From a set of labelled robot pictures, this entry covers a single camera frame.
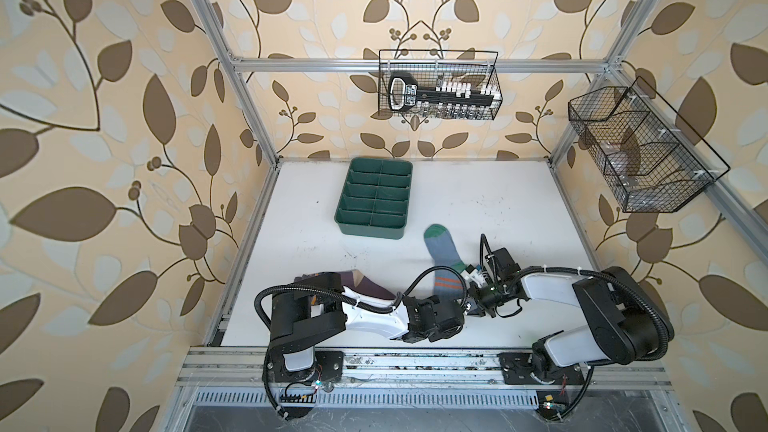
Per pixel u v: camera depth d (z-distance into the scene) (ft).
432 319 2.05
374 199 3.27
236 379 2.42
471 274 2.79
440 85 2.68
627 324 1.44
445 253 3.15
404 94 2.77
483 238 2.67
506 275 2.40
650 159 2.40
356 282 2.91
